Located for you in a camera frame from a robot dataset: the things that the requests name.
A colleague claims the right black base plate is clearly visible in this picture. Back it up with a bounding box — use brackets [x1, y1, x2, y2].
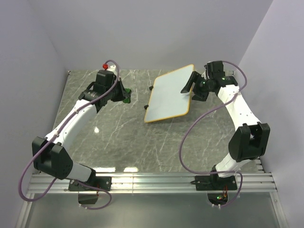
[190, 174, 238, 191]

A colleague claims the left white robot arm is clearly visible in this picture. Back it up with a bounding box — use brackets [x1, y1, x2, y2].
[32, 65, 132, 191]

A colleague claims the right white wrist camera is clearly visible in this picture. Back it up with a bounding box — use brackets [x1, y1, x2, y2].
[201, 66, 209, 80]

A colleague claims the yellow framed whiteboard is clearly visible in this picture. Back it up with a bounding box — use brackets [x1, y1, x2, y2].
[144, 64, 194, 123]

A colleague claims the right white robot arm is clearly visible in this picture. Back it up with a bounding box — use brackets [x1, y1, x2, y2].
[181, 61, 270, 190]

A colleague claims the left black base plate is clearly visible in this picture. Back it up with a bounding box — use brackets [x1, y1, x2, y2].
[68, 176, 112, 191]

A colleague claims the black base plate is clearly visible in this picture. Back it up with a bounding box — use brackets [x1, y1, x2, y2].
[68, 176, 112, 191]
[190, 174, 238, 191]

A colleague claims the metal wire board stand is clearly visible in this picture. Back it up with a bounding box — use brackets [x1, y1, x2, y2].
[144, 86, 154, 110]

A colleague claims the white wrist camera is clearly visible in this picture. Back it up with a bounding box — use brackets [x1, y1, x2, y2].
[201, 66, 209, 80]
[103, 63, 117, 75]

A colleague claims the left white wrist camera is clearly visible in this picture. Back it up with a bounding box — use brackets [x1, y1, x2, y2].
[103, 63, 117, 75]

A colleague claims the green whiteboard eraser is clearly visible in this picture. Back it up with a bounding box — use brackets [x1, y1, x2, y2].
[123, 88, 132, 104]

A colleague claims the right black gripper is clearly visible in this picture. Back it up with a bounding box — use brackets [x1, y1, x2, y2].
[180, 71, 212, 102]

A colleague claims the aluminium mounting rail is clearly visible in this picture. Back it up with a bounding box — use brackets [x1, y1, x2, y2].
[28, 173, 277, 194]

